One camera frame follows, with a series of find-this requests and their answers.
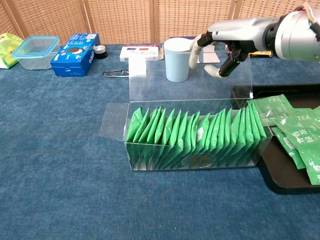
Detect blue carpet table cover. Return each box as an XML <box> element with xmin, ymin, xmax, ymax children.
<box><xmin>0</xmin><ymin>43</ymin><xmax>320</xmax><ymax>240</ymax></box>

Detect transparent plastic box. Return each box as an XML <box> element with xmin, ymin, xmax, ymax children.
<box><xmin>99</xmin><ymin>53</ymin><xmax>273</xmax><ymax>172</ymax></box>

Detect small black silver jar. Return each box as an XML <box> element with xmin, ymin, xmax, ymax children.
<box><xmin>93</xmin><ymin>45</ymin><xmax>108</xmax><ymax>60</ymax></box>

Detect black plastic tray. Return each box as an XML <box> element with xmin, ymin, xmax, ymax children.
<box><xmin>229</xmin><ymin>83</ymin><xmax>320</xmax><ymax>195</ymax></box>

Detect wicker folding screen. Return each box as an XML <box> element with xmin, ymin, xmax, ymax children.
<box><xmin>0</xmin><ymin>0</ymin><xmax>320</xmax><ymax>47</ymax></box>

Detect blue-lidded clear food container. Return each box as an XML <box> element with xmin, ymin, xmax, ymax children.
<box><xmin>11</xmin><ymin>35</ymin><xmax>61</xmax><ymax>71</ymax></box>

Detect row of green tea bags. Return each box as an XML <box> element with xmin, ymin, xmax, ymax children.
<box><xmin>125</xmin><ymin>101</ymin><xmax>267</xmax><ymax>170</ymax></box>

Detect green snack bag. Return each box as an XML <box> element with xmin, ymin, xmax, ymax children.
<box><xmin>0</xmin><ymin>32</ymin><xmax>25</xmax><ymax>70</ymax></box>

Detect thin-framed eyeglasses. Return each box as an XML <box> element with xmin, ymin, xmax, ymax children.
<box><xmin>102</xmin><ymin>69</ymin><xmax>131</xmax><ymax>78</ymax></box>

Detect white red blue card box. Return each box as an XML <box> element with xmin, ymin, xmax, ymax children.
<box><xmin>119</xmin><ymin>44</ymin><xmax>161</xmax><ymax>62</ymax></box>

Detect brown orange snack pack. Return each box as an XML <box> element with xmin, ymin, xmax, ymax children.
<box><xmin>251</xmin><ymin>50</ymin><xmax>273</xmax><ymax>59</ymax></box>

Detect blue Oreo cookie box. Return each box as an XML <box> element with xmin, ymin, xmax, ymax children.
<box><xmin>50</xmin><ymin>33</ymin><xmax>101</xmax><ymax>77</ymax></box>

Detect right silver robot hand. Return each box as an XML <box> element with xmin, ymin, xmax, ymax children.
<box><xmin>189</xmin><ymin>17</ymin><xmax>273</xmax><ymax>80</ymax></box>

